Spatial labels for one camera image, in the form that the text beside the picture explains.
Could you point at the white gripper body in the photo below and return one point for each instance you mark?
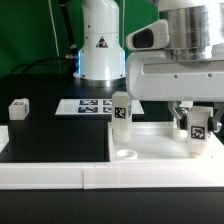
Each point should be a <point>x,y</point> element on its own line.
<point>172,65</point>

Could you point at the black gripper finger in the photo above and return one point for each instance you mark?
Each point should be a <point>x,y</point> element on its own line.
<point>178,114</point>
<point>214,123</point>

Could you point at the white square tabletop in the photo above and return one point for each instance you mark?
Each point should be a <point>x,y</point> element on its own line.
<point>149,141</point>

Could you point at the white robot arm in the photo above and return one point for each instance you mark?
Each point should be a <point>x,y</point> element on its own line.
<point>102,61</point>

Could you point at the white U-shaped obstacle fence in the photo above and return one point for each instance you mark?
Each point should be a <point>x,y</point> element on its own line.
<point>206,171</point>

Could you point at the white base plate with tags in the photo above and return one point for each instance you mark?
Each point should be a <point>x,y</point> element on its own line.
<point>91,107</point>

